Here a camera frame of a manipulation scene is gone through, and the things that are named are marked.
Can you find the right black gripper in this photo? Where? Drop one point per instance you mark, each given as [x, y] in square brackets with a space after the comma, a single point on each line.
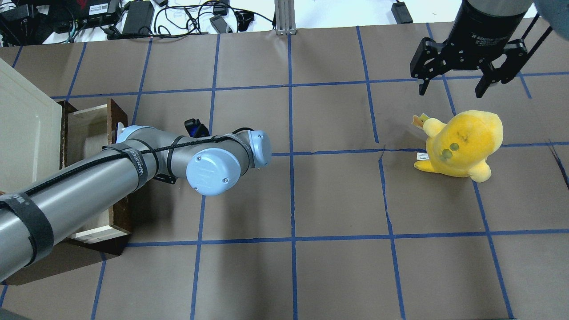
[484, 31]

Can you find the white drawer handle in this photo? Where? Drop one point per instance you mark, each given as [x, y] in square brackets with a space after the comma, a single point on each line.
[119, 129]

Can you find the dark brown wooden drawer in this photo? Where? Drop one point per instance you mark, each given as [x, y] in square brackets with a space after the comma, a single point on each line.
[104, 236]

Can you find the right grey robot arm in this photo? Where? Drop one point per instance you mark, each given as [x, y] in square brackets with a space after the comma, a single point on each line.
[555, 12]

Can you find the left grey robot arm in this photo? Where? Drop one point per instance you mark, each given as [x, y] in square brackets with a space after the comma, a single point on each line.
[36, 218]

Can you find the black power adapter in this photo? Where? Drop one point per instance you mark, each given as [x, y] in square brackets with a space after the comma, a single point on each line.
[401, 13]

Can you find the yellow plush dinosaur toy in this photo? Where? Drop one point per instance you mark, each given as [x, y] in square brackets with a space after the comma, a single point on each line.
[460, 147]

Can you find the black power brick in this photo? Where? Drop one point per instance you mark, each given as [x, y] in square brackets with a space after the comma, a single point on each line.
[139, 15]

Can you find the cream plastic storage cabinet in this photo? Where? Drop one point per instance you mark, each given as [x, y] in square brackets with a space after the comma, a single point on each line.
[30, 126]

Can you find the aluminium frame post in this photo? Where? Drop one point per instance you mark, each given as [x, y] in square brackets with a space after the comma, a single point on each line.
[284, 15]

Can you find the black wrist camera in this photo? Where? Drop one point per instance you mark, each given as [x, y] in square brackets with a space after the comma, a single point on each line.
[196, 129]

